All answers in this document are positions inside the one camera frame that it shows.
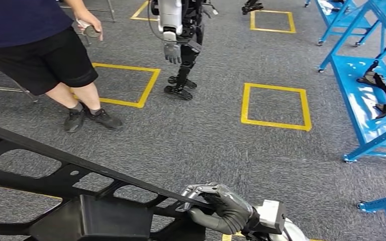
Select black white humanoid robot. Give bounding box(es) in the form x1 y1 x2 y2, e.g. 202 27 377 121
147 0 219 101

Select yellow floor tape square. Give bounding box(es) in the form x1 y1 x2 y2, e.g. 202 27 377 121
240 82 313 133

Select person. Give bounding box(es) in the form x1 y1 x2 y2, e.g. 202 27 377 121
0 0 124 134

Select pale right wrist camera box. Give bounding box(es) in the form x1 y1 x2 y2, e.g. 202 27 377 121
254 199 287 235

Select person's hand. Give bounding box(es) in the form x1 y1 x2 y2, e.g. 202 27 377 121
74 9 104 42

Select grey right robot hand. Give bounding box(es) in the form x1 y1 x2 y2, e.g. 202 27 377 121
175 182 257 235

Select large black plastic frame part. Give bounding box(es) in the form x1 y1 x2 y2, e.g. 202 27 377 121
0 120 214 241

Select humanoid robot's grey hand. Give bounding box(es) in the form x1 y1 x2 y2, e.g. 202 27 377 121
163 42 182 65

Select black humanoid robot feet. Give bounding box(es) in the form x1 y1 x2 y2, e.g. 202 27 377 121
241 0 264 16

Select round dark handheld device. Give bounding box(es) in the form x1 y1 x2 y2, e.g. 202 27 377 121
76 19 102 39

